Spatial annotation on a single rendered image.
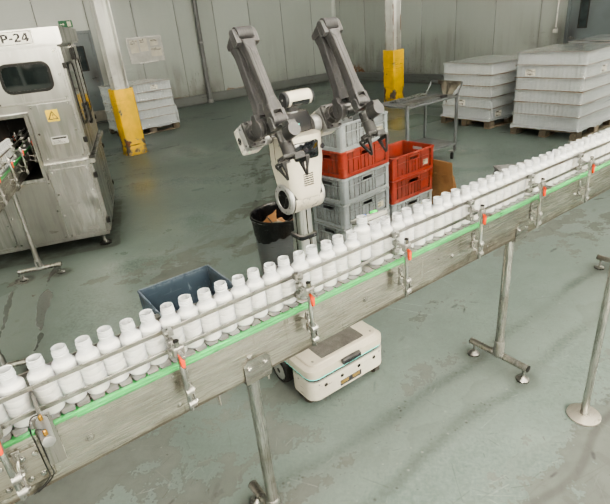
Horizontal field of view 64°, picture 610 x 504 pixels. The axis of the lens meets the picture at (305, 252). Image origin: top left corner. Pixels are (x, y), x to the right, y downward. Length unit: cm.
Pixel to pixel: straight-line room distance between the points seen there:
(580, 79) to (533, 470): 608
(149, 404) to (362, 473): 121
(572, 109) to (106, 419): 727
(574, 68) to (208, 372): 698
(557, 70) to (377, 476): 653
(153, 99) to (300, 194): 879
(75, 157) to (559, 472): 439
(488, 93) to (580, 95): 146
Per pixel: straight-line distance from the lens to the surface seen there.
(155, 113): 1105
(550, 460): 260
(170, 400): 154
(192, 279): 212
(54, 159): 505
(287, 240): 338
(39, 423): 134
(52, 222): 522
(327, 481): 240
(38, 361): 139
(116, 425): 152
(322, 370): 258
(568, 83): 790
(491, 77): 858
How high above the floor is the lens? 186
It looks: 25 degrees down
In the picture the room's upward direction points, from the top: 6 degrees counter-clockwise
